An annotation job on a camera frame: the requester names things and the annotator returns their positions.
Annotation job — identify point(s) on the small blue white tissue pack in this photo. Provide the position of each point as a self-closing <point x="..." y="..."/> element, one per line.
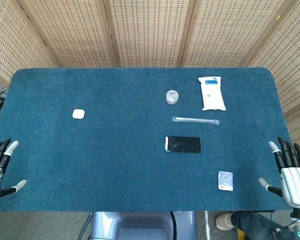
<point x="225" y="181"/>

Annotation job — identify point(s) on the blue table cloth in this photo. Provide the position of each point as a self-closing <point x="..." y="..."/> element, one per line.
<point x="115" y="150"/>

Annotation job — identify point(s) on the white wet wipes pack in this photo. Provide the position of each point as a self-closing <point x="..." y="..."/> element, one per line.
<point x="212" y="94"/>

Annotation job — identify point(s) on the wrapped straw in clear sleeve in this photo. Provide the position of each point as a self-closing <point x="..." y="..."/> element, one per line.
<point x="195" y="120"/>

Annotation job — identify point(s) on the person leg in jeans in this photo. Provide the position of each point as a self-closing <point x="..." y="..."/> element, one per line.
<point x="255" y="225"/>

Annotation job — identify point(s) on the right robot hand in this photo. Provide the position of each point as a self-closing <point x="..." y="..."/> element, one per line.
<point x="295" y="185"/>

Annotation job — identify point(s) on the white earbuds case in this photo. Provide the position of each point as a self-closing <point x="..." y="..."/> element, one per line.
<point x="78" y="114"/>

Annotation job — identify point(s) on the beige shoe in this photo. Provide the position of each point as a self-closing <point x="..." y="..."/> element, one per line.
<point x="224" y="221"/>

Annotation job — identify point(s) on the black smartphone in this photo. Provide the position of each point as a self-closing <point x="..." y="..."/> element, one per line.
<point x="183" y="144"/>

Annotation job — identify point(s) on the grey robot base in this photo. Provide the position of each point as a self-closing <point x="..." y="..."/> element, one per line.
<point x="140" y="226"/>

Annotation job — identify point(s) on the clear round plastic jar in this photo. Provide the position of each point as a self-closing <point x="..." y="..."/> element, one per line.
<point x="172" y="97"/>

